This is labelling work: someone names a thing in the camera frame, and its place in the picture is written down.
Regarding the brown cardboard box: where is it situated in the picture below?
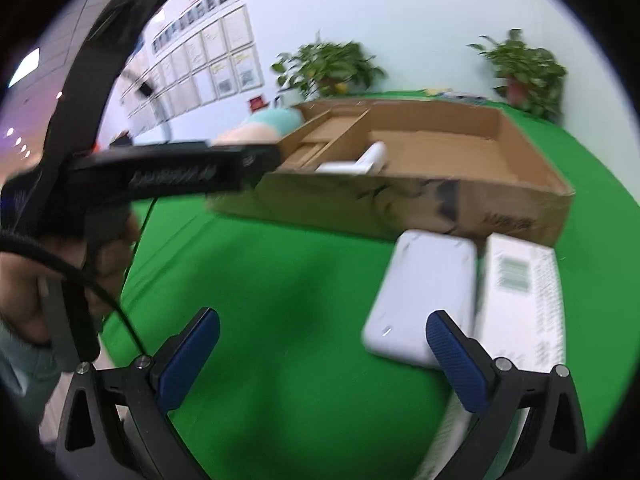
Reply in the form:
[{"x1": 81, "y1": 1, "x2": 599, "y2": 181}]
[{"x1": 207, "y1": 99, "x2": 576, "y2": 248}]

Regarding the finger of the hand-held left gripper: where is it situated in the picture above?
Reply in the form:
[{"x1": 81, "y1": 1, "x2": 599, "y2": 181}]
[{"x1": 212, "y1": 141, "x2": 282, "y2": 192}]

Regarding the ceiling light panel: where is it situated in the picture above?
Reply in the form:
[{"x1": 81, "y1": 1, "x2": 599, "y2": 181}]
[{"x1": 9, "y1": 49, "x2": 41, "y2": 87}]

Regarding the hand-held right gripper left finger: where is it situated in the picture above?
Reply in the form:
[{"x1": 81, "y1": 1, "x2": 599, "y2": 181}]
[{"x1": 54, "y1": 306, "x2": 221, "y2": 480}]

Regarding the wall of framed certificates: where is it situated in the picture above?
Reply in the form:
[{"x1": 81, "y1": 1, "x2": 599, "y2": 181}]
[{"x1": 120, "y1": 5, "x2": 263, "y2": 133}]

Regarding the thick black cable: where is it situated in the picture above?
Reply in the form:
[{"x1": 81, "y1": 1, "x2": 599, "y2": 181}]
[{"x1": 0, "y1": 232, "x2": 148, "y2": 361}]

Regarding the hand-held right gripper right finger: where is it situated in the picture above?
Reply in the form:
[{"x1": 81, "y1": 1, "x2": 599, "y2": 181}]
[{"x1": 425, "y1": 310, "x2": 588, "y2": 480}]

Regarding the thin black cable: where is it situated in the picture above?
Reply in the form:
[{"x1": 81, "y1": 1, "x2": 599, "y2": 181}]
[{"x1": 131, "y1": 197, "x2": 158, "y2": 243}]

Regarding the person's left hand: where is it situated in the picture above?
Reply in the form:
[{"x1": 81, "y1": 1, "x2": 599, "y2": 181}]
[{"x1": 0, "y1": 210, "x2": 143, "y2": 348}]

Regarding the white hair dryer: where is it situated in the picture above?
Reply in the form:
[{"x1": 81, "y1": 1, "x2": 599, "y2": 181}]
[{"x1": 315, "y1": 141, "x2": 390, "y2": 176}]

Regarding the white and green carton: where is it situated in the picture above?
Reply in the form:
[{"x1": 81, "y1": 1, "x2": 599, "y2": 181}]
[{"x1": 415, "y1": 232, "x2": 568, "y2": 480}]

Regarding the bushy potted plant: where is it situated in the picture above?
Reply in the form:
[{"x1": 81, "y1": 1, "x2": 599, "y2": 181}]
[{"x1": 271, "y1": 32, "x2": 388, "y2": 101}]

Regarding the tall potted plant red pot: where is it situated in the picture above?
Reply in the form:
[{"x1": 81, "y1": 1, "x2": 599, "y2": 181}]
[{"x1": 467, "y1": 29, "x2": 568, "y2": 123}]

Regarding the white rectangular device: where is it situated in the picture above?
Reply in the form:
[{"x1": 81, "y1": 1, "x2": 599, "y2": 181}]
[{"x1": 361, "y1": 229, "x2": 478, "y2": 372}]

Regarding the pink plush toy green shirt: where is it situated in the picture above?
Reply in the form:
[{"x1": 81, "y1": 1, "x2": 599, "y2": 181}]
[{"x1": 212, "y1": 107, "x2": 303, "y2": 147}]

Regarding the green tablecloth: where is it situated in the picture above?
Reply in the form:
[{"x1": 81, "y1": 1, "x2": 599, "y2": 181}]
[{"x1": 100, "y1": 91, "x2": 636, "y2": 480}]

